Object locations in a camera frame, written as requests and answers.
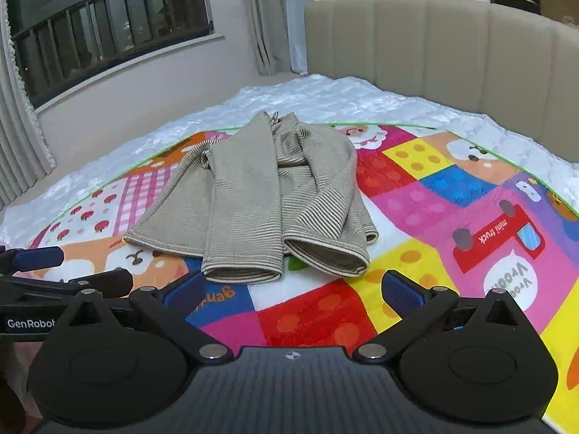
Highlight beige striped knit sweater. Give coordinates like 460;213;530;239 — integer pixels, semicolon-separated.
124;112;379;283

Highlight colourful cartoon play mat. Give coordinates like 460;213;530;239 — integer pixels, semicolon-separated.
26;122;579;434

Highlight grey pleated curtain left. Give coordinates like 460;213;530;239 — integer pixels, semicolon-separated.
0;0;56;208

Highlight white quilted mattress cover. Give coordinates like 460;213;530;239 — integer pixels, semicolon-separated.
1;75;578;248

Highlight dark window with railing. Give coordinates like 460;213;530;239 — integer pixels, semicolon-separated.
7;0;214;107

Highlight beige padded headboard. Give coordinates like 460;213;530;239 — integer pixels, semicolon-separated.
304;0;578;162

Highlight grey curtain in corner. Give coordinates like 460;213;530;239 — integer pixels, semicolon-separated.
244;0;314;76

